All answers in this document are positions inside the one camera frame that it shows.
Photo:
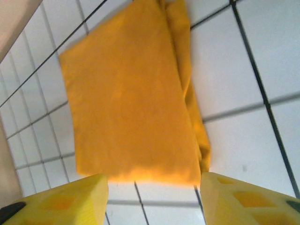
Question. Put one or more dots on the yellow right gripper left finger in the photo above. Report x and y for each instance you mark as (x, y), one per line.
(70, 201)

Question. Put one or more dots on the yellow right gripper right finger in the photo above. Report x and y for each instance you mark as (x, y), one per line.
(246, 201)

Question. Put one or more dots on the orange t-shirt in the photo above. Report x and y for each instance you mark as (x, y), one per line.
(131, 98)

